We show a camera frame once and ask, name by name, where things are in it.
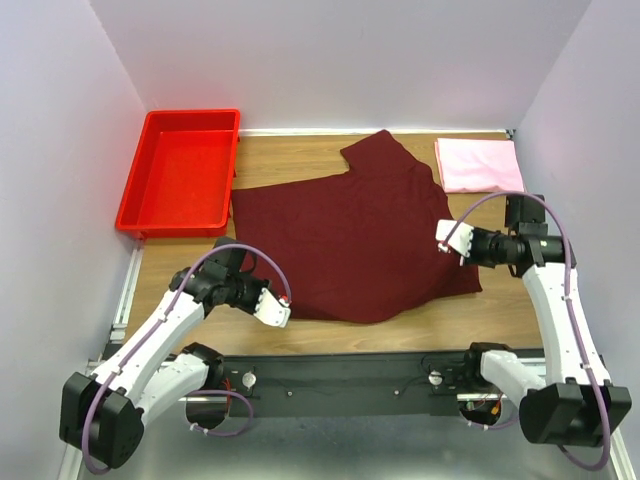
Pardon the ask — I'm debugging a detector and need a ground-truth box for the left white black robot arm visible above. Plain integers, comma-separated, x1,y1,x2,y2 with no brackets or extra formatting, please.
59,237,292,475

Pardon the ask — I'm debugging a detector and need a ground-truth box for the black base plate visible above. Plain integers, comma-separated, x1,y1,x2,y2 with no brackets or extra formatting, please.
219,353,506,419

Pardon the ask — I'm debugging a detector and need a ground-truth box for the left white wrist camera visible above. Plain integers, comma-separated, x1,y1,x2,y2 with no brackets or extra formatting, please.
253,288,291,328

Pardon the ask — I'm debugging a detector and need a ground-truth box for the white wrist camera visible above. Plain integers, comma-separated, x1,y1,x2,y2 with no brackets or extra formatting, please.
435,219,474,259
253,288,291,328

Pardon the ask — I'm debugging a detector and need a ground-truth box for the red plastic bin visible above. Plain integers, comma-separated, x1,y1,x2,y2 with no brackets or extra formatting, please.
115,109,241,240

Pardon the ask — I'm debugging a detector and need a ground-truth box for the maroon t shirt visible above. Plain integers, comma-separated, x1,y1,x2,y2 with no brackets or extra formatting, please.
232,130,482,324

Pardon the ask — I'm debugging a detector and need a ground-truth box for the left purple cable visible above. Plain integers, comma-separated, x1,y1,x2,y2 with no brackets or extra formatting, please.
82,242,294,474

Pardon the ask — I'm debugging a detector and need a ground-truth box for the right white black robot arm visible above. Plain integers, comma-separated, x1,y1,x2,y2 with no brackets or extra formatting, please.
444,192,632,448

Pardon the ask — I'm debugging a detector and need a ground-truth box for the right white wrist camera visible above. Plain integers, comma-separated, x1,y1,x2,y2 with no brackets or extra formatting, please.
435,219,474,259

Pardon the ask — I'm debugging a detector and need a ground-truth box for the folded pink t shirt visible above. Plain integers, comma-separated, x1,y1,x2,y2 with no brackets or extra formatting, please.
435,138,525,194

